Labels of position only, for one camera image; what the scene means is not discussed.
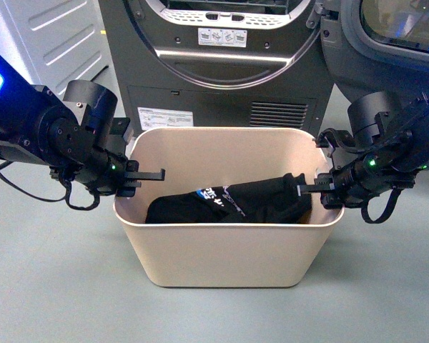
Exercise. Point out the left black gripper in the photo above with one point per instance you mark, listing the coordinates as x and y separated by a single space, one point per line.
96 158

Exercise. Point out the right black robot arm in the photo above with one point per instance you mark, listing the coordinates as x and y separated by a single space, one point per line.
381 114

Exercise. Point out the black printed t-shirt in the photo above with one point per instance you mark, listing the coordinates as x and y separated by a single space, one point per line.
269 201

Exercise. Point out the white washing machine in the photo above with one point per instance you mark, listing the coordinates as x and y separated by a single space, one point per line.
53 42

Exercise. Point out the dark grey front-load dryer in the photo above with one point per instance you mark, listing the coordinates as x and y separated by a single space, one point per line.
231 63

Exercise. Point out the white warning label sticker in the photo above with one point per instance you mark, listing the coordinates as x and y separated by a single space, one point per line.
152 118

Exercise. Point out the open grey dryer door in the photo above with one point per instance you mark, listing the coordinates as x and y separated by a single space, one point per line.
372 46

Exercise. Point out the beige plastic laundry hamper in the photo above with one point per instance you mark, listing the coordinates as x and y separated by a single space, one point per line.
224 255

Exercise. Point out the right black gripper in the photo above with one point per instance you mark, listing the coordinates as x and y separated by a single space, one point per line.
359 173

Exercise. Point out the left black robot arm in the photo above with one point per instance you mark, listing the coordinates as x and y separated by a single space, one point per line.
27 113

